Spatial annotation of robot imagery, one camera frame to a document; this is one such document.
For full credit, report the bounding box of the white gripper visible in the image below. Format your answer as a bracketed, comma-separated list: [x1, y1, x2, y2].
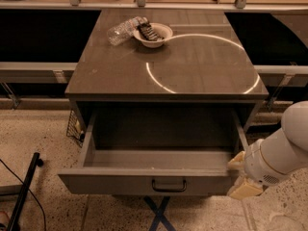
[227, 139, 289, 200]

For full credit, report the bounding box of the grey top drawer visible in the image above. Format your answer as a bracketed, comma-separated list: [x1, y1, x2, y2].
[59, 107, 245, 195]

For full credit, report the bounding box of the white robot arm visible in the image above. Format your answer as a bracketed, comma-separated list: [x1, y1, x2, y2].
[227, 101, 308, 200]

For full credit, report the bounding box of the grey drawer cabinet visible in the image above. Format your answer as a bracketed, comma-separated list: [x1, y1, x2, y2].
[66, 9, 268, 149]

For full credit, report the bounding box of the white paper bowl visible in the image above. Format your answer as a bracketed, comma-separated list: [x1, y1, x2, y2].
[133, 23, 173, 48]

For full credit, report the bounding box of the dark snack bag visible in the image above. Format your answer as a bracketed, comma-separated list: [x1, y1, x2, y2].
[138, 22, 163, 41]

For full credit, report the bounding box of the clear plastic water bottle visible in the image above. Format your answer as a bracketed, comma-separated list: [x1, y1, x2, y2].
[107, 16, 148, 46]

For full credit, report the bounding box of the black metal stand leg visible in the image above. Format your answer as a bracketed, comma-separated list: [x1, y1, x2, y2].
[7, 152, 43, 231]

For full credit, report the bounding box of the wire mesh basket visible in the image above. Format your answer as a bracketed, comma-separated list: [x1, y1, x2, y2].
[66, 110, 85, 147]

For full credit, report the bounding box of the black floor cable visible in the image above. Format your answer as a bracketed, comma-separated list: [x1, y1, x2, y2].
[0, 159, 47, 231]

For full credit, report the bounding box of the grey shelf rail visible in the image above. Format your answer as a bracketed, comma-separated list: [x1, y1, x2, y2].
[0, 62, 77, 84]

